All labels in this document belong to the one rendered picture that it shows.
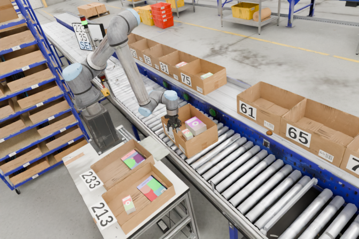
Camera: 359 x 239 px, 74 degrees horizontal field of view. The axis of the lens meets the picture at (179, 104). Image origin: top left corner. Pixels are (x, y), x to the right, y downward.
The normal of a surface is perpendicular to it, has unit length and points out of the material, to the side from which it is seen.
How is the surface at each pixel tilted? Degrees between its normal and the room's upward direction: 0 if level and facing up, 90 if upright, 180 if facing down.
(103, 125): 90
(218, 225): 0
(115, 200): 1
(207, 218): 0
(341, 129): 89
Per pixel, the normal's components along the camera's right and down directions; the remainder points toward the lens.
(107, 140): 0.62, 0.36
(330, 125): -0.80, 0.42
